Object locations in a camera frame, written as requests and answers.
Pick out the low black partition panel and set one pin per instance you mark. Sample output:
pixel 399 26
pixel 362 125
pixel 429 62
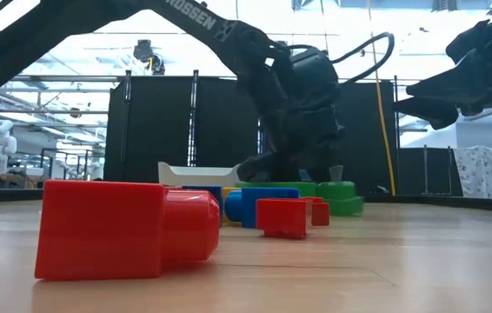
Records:
pixel 428 174

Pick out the yellow building block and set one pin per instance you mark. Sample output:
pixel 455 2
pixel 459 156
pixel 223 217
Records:
pixel 228 190

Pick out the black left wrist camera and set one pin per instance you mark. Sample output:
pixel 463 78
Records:
pixel 313 67

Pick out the white plastic bin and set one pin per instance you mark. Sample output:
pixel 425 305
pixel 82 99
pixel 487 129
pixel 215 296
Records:
pixel 194 176

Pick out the white patterned cloth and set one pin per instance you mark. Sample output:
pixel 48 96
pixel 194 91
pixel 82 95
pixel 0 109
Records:
pixel 480 174

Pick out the large red building block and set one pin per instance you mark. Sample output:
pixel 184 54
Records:
pixel 98 230

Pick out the black overhead camera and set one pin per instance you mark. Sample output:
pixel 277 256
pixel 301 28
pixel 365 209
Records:
pixel 144 50

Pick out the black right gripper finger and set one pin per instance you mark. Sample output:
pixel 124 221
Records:
pixel 433 114
pixel 459 82

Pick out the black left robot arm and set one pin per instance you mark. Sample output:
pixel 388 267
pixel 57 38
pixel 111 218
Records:
pixel 55 26

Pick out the medium blue building block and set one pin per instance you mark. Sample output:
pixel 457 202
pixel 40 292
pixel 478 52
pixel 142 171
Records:
pixel 246 208

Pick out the small red building block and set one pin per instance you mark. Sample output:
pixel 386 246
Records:
pixel 281 217
pixel 321 214

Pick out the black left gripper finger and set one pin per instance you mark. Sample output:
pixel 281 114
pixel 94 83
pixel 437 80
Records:
pixel 259 169

